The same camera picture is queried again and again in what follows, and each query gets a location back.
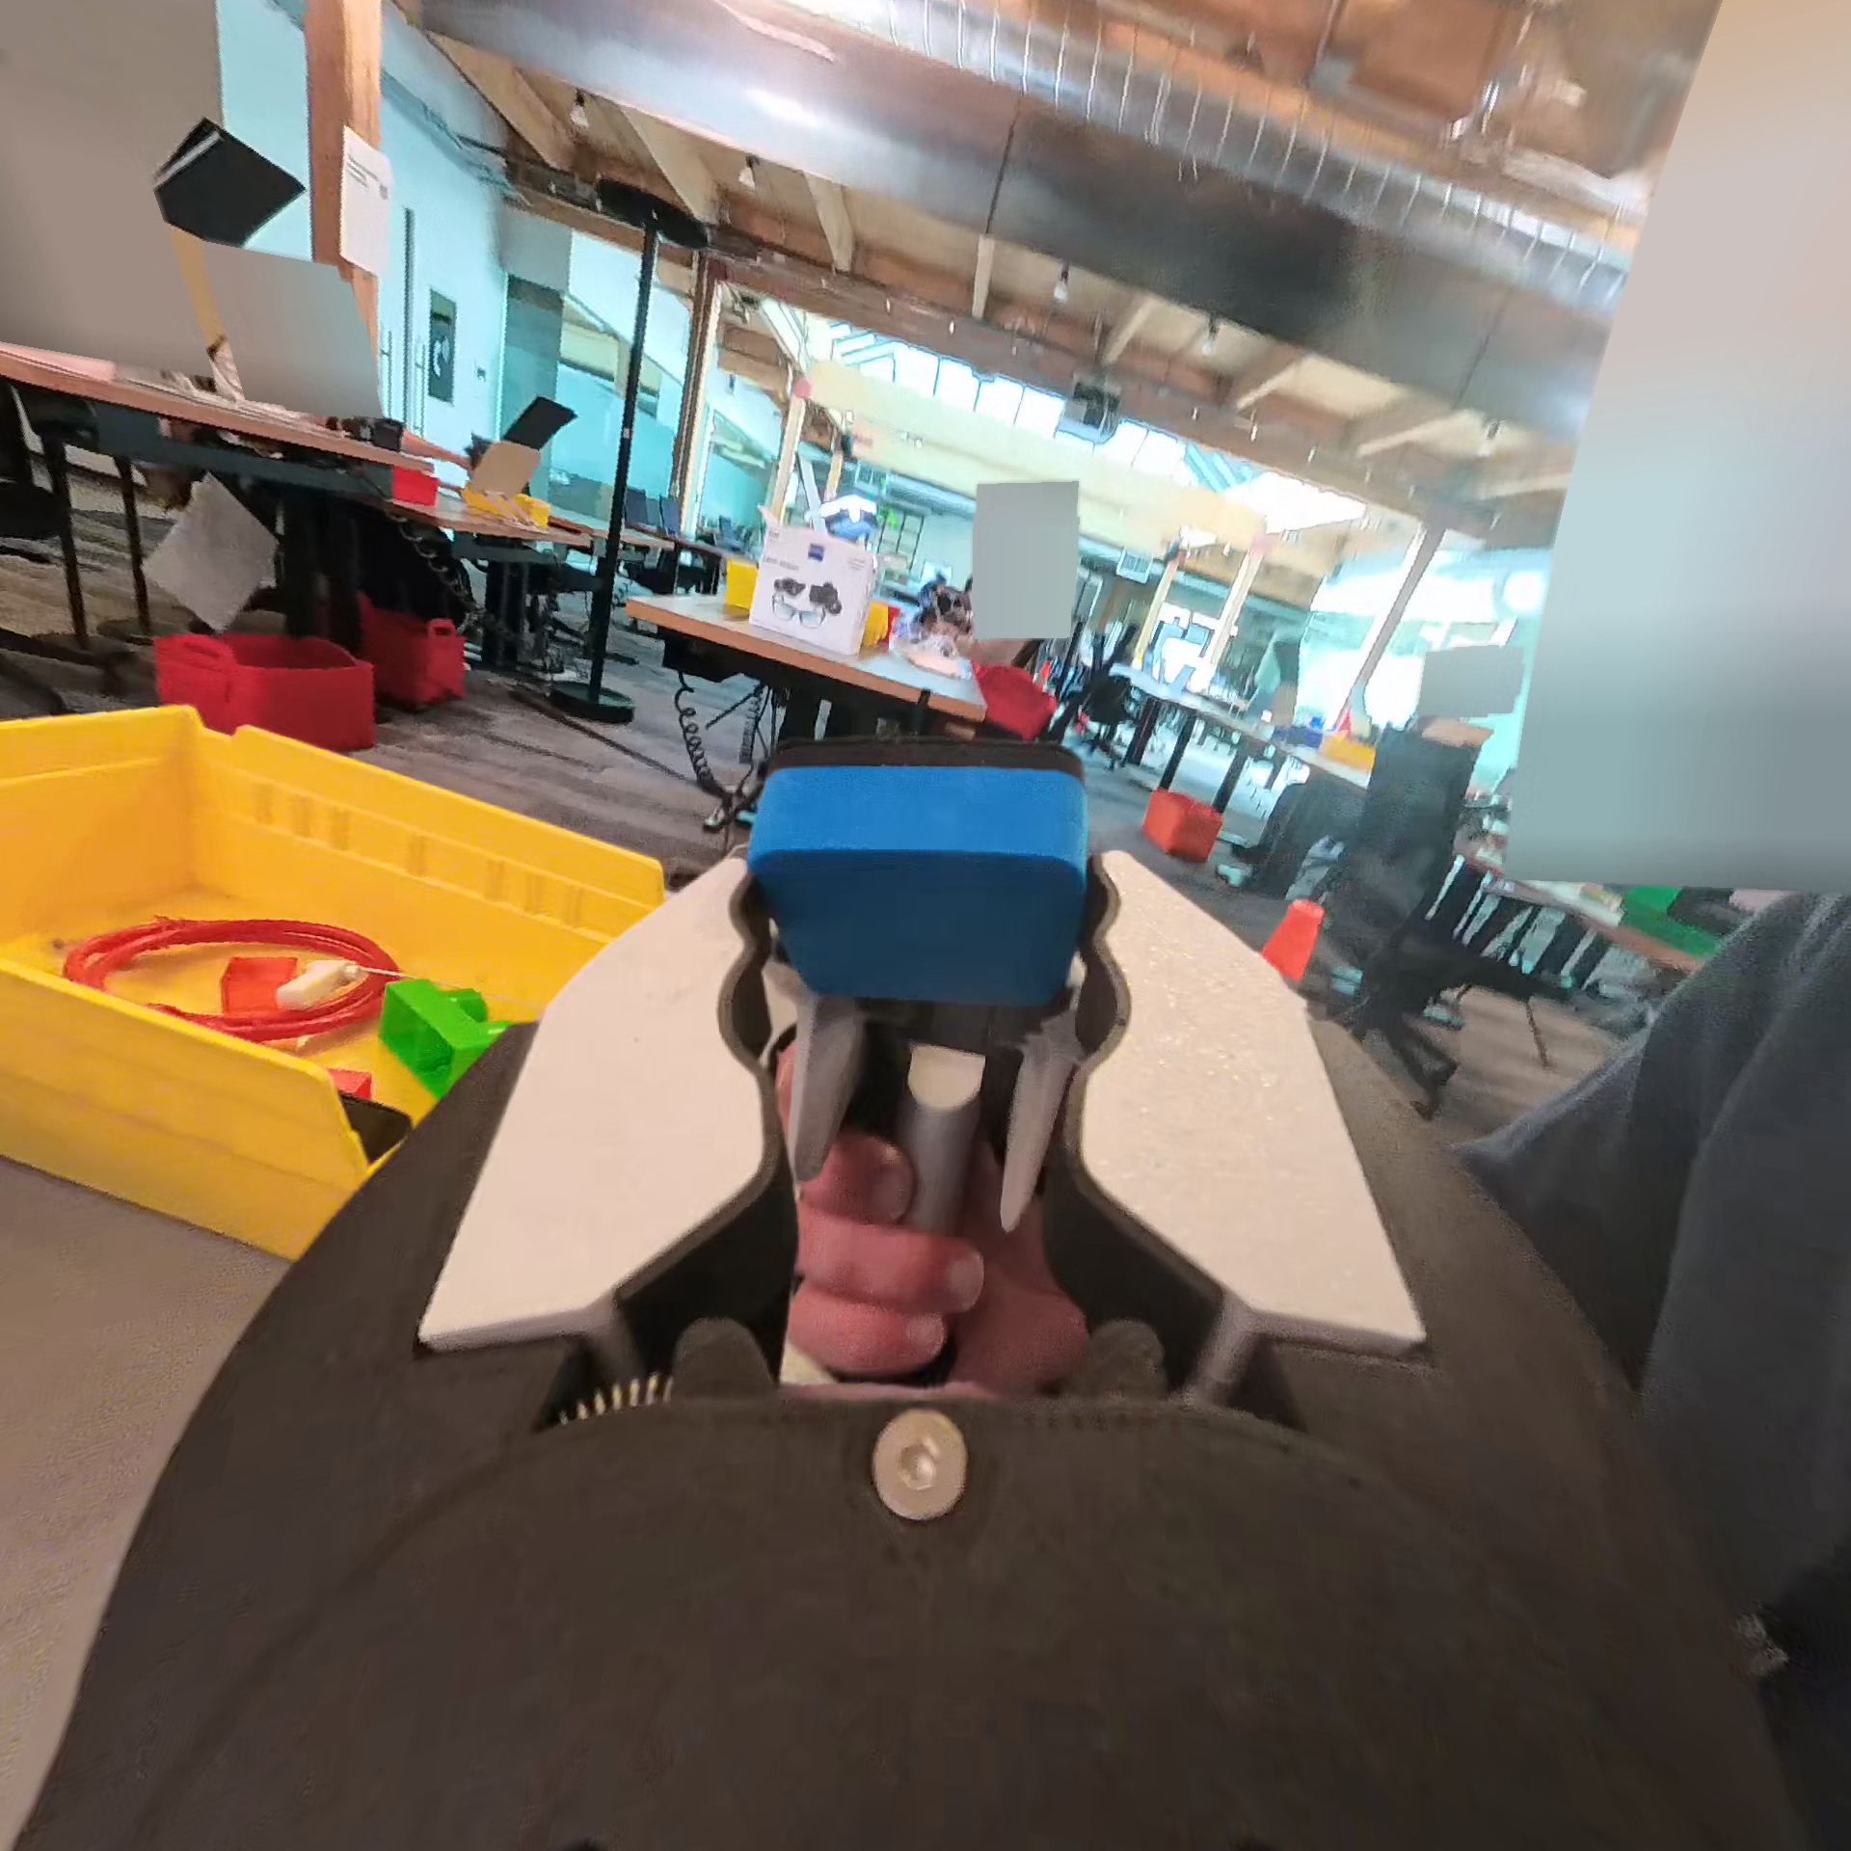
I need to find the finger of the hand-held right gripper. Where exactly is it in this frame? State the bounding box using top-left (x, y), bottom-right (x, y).
top-left (787, 994), bottom-right (874, 1183)
top-left (995, 996), bottom-right (1082, 1233)

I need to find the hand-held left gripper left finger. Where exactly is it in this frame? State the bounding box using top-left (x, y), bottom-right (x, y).
top-left (419, 859), bottom-right (801, 1353)

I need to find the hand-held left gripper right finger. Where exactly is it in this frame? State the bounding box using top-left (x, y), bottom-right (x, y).
top-left (1053, 850), bottom-right (1429, 1359)

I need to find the blue black felt eraser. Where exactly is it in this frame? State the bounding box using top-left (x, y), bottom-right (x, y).
top-left (747, 740), bottom-right (1092, 1012)

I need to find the yellow plastic bin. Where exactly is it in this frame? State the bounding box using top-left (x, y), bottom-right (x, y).
top-left (0, 703), bottom-right (669, 1260)

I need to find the person's right hand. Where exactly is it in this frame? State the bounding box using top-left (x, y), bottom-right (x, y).
top-left (777, 1046), bottom-right (1092, 1399)

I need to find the green plastic block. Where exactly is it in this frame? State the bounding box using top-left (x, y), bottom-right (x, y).
top-left (376, 977), bottom-right (513, 1098)

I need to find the black office chair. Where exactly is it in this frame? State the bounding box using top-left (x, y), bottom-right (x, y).
top-left (1298, 719), bottom-right (1495, 1118)

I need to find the small red floor bin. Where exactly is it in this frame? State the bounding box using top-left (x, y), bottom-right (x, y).
top-left (1140, 786), bottom-right (1227, 867)

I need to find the red office chair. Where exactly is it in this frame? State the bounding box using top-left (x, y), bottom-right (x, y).
top-left (970, 655), bottom-right (1059, 740)

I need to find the wooden work table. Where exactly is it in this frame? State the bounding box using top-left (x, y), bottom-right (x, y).
top-left (623, 593), bottom-right (989, 786)

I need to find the person's dark zip jacket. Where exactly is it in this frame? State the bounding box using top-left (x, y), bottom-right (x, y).
top-left (1458, 892), bottom-right (1851, 1851)

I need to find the white box with glasses print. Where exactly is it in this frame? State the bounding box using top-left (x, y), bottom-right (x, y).
top-left (747, 520), bottom-right (885, 653)

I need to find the red fabric bin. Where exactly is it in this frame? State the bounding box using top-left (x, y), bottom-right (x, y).
top-left (153, 630), bottom-right (380, 755)
top-left (357, 597), bottom-right (471, 711)

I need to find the black floor lamp pole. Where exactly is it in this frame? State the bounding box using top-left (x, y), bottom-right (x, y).
top-left (548, 179), bottom-right (712, 726)

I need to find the hanging white paper sheet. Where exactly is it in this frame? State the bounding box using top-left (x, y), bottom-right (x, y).
top-left (143, 472), bottom-right (282, 632)

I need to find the long wooden workbench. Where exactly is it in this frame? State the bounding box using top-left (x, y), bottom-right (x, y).
top-left (0, 341), bottom-right (475, 480)

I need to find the white paper sign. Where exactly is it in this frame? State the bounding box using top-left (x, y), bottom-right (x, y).
top-left (338, 125), bottom-right (398, 277)

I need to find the red cable coil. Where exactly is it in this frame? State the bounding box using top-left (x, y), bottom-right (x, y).
top-left (58, 915), bottom-right (405, 1044)

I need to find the long metal ventilation duct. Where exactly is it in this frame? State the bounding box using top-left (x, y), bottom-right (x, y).
top-left (419, 0), bottom-right (1653, 439)

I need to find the wooden post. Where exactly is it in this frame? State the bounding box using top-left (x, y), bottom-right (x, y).
top-left (301, 0), bottom-right (388, 350)

